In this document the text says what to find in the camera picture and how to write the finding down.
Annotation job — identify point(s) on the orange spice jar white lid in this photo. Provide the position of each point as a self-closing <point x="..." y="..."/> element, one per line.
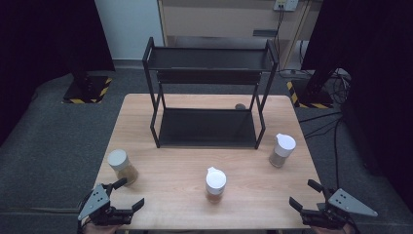
<point x="216" y="182"/>

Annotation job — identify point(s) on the grey spice jar white lid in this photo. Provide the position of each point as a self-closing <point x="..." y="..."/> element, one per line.
<point x="285" y="143"/>

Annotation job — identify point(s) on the person's left hand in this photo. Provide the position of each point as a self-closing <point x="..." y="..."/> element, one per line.
<point x="102" y="229"/>

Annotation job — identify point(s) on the small grey round disc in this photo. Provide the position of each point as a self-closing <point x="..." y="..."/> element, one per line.
<point x="240" y="106"/>

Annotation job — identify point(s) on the dark curtain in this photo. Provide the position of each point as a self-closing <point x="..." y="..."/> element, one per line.
<point x="380" y="65"/>
<point x="42" y="39"/>

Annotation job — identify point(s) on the black metal two-tier rack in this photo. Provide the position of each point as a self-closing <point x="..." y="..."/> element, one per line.
<point x="207" y="126"/>

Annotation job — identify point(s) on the black stand with striped base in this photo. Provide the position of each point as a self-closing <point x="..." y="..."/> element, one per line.
<point x="313" y="94"/>
<point x="86" y="90"/>

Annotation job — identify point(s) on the beige wooden cabinet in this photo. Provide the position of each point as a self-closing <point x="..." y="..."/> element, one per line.
<point x="220" y="19"/>

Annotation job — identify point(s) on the brown spice jar grey lid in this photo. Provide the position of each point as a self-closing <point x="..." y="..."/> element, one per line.
<point x="118" y="160"/>

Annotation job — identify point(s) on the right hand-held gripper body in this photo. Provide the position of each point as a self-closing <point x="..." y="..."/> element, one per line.
<point x="347" y="203"/>

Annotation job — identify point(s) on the white wall socket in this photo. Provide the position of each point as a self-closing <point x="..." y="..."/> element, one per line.
<point x="285" y="4"/>

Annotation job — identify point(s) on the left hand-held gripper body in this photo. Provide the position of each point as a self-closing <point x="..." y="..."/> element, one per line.
<point x="94" y="200"/>

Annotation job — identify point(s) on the person's right hand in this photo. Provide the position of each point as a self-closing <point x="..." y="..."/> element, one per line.
<point x="331" y="231"/>

